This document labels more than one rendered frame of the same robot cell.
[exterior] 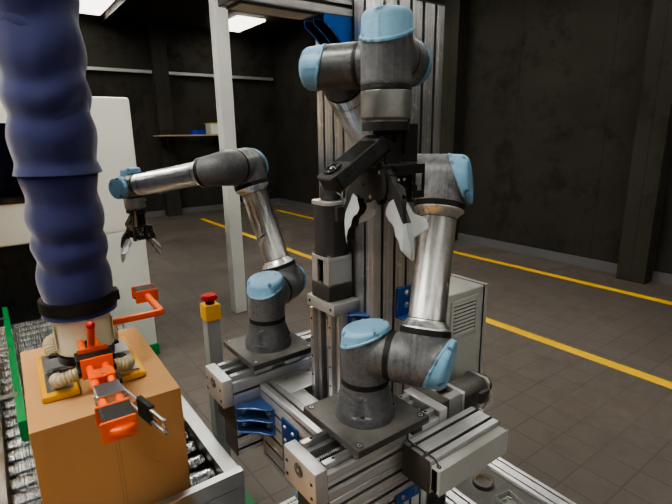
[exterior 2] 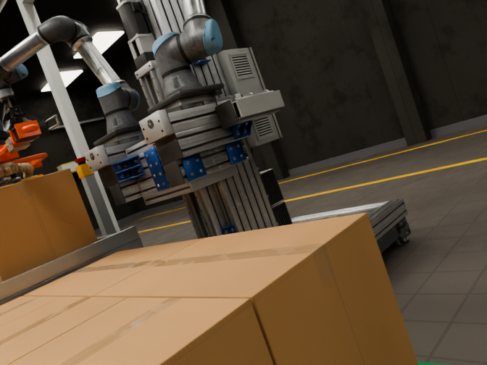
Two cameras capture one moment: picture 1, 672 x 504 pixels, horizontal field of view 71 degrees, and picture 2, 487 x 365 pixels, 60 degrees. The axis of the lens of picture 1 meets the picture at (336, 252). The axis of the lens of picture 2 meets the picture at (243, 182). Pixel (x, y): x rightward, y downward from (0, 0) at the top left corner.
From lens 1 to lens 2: 1.13 m
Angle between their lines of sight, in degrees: 13
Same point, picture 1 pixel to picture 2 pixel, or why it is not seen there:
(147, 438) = (56, 205)
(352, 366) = (163, 59)
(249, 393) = (119, 156)
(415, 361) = (194, 32)
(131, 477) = (52, 235)
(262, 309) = (111, 101)
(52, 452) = not seen: outside the picture
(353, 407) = (172, 83)
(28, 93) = not seen: outside the picture
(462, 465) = (252, 101)
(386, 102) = not seen: outside the picture
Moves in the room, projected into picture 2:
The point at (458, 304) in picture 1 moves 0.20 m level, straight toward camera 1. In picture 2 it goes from (233, 56) to (228, 47)
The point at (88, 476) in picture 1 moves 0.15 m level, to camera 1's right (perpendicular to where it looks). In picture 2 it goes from (19, 232) to (57, 218)
